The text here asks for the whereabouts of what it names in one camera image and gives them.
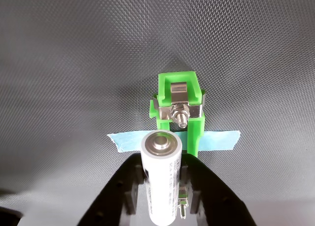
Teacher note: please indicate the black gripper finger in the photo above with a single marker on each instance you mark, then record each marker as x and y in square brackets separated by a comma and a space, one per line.
[216, 201]
[110, 201]

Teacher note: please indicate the white AA battery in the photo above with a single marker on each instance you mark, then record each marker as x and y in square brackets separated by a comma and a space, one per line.
[160, 186]

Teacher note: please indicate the green plastic battery holder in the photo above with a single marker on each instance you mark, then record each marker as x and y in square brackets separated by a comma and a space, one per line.
[194, 137]

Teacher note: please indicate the long blue masking tape strip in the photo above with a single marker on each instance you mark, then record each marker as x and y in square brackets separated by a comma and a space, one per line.
[128, 142]

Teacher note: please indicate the dark grey textured mat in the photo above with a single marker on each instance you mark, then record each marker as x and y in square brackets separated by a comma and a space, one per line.
[73, 63]

